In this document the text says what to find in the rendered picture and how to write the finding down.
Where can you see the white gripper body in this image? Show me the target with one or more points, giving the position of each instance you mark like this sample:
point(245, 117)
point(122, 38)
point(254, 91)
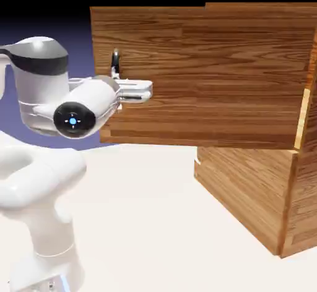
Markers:
point(136, 87)

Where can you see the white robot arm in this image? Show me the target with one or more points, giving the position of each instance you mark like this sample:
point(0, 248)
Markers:
point(42, 84)

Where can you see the wooden cabinet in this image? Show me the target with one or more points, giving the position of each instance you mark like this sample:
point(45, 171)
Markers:
point(304, 210)

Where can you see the wooden cabinet door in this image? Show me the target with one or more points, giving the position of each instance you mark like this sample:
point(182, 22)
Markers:
point(247, 193)
point(210, 61)

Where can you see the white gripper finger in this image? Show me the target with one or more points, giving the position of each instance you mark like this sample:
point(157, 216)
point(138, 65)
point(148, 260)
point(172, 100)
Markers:
point(114, 73)

